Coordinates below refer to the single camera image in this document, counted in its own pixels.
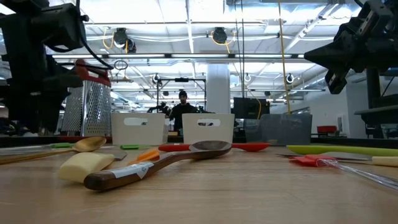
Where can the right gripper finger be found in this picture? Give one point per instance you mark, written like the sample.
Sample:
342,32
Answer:
339,51
340,65

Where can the green silicone spoon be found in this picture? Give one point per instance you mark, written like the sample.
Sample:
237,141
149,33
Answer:
326,150

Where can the dark wooden spoon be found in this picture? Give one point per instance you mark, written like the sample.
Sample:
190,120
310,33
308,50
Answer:
211,147

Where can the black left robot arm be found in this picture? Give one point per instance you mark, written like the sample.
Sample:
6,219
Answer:
18,37

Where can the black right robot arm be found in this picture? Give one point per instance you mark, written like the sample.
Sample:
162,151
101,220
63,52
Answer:
391,31

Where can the grey computer desk cart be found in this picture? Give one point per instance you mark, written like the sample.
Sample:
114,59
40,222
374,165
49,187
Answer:
373,102

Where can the red background box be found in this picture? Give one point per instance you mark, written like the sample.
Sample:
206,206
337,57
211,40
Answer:
326,129

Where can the gold metal spoon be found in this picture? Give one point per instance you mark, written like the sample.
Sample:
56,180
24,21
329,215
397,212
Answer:
90,143

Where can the grey translucent plastic bin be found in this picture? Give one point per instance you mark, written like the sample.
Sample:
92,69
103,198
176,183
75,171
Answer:
286,130

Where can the black background monitor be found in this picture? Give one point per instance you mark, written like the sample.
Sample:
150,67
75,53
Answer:
250,108

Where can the white plastic bin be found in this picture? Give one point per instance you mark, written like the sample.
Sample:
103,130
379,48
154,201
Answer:
140,133
208,133

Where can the red silicone spoon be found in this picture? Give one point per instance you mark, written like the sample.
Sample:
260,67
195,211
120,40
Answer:
252,147

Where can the white column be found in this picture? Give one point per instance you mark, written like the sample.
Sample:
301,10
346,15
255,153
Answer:
218,90

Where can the person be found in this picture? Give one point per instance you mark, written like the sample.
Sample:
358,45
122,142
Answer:
182,113

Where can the black background rig frame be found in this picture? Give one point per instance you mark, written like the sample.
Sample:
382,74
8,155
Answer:
182,80

